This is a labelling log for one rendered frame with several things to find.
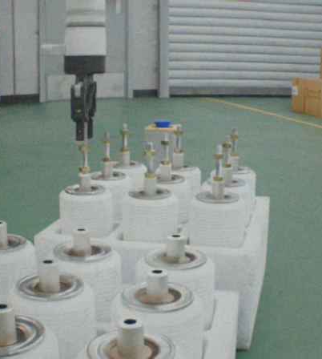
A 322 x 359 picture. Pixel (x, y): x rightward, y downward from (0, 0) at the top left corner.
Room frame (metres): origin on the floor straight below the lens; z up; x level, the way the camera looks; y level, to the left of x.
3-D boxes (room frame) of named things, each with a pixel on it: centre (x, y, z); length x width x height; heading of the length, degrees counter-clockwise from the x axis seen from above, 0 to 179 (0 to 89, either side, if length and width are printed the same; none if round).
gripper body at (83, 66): (1.02, 0.13, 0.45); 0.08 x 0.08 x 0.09
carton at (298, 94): (5.03, -1.37, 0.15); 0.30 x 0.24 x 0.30; 104
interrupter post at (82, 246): (0.68, 0.10, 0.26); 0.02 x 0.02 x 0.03
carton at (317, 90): (4.71, -1.40, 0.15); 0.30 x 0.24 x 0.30; 14
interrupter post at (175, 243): (0.66, -0.02, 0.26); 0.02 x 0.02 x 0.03
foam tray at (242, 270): (1.10, -0.01, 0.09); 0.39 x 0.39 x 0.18; 76
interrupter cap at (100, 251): (0.68, 0.10, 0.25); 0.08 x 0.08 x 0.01
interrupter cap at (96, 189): (1.01, 0.13, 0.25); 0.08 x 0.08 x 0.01
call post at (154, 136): (1.40, -0.01, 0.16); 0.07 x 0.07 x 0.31; 76
